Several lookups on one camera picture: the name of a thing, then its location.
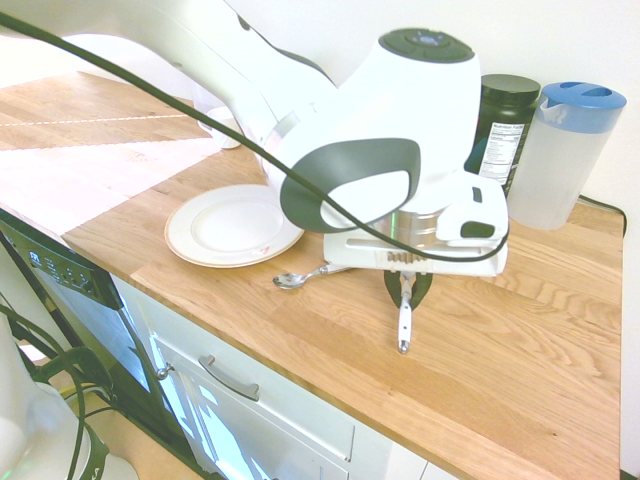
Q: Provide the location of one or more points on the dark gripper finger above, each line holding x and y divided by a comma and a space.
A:
423, 287
392, 287

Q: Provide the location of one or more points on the black dishwasher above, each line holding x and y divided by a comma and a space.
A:
75, 280

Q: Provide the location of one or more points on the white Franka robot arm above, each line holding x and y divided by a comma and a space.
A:
400, 100

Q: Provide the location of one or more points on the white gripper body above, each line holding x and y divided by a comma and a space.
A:
360, 252

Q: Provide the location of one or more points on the white ceramic mug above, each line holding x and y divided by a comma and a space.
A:
222, 116

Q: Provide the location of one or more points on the white gold-rimmed plate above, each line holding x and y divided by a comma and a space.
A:
225, 235

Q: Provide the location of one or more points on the metal cabinet knob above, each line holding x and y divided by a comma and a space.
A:
162, 372

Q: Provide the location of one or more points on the frosted pitcher light blue lid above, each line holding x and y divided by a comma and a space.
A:
560, 170

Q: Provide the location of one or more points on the black protein powder tub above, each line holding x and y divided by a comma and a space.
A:
505, 115

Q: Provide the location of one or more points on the white base cabinet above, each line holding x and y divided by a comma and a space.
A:
300, 425

